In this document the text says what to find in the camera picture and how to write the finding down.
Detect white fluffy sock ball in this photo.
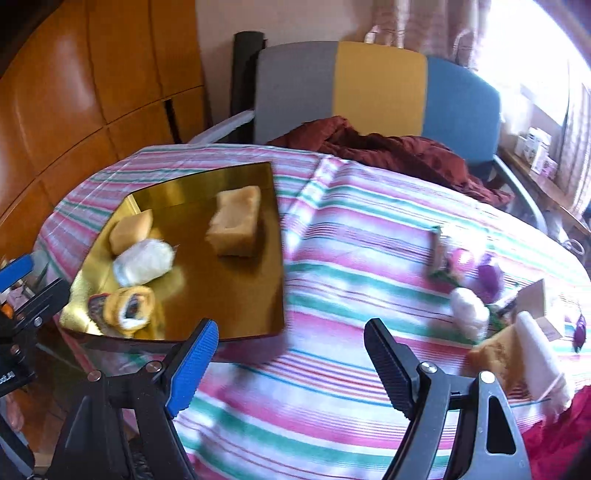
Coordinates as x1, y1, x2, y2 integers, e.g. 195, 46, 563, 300
450, 287, 490, 342

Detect red fleece blanket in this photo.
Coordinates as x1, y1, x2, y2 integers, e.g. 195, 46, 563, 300
523, 386, 590, 479

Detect yellow white sponge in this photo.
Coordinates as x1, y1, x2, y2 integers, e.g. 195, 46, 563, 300
466, 311, 574, 420

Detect yellow patterned rolled sock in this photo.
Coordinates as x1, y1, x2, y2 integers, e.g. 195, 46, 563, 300
87, 286, 155, 338

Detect tan rolled sock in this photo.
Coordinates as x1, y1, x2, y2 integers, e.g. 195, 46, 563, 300
109, 209, 153, 256

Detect white rolled sock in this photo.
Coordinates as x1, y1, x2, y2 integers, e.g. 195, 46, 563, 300
112, 238, 175, 287

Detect beige medicine box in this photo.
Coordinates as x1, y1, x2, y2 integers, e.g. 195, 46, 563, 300
515, 279, 566, 341

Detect striped pink green tablecloth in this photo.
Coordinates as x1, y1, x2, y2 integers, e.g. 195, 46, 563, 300
36, 145, 590, 479

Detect purple snack packet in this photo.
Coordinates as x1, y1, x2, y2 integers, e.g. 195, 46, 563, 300
460, 252, 505, 304

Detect gold rectangular tray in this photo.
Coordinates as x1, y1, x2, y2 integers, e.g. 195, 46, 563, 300
60, 162, 286, 349

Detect wooden wardrobe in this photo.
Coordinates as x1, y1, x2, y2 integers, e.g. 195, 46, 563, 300
1, 1, 208, 258

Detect yellow sponge block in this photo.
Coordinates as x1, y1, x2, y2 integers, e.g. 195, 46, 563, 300
205, 186, 262, 257

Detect wooden side desk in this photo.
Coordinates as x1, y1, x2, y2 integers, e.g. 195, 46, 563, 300
498, 147, 590, 236

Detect dark red jacket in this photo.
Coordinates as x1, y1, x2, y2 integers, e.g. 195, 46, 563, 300
267, 116, 514, 208

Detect white boxes on desk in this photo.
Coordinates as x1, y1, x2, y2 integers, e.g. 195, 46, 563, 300
514, 127, 558, 180

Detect grey yellow blue chair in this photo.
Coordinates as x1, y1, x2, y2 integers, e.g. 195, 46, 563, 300
191, 41, 547, 232

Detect pink floral curtain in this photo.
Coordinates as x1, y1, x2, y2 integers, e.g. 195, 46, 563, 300
365, 0, 491, 70

